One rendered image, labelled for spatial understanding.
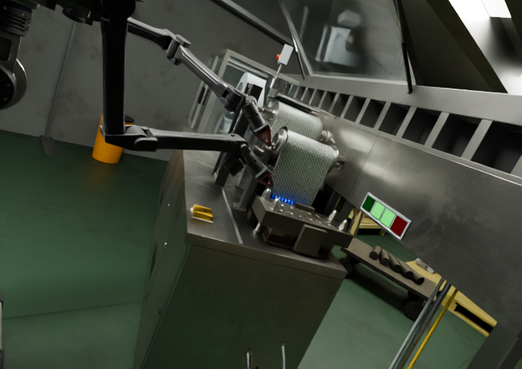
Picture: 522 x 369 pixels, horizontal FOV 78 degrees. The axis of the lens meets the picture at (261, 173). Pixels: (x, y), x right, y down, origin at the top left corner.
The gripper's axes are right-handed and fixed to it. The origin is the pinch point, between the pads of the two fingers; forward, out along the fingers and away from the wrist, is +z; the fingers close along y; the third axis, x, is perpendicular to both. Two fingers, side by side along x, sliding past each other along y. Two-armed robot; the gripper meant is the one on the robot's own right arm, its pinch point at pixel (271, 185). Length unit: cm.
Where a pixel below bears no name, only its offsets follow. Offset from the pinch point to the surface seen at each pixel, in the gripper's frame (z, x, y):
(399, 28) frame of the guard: -22, 71, 13
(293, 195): 10.5, 4.5, 0.3
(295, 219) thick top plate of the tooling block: 7.9, -0.8, 20.0
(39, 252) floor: -28, -140, -78
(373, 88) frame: 0, 63, -10
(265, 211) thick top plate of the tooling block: -2.6, -7.5, 19.4
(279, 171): -2.7, 6.3, 0.3
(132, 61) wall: -95, -42, -325
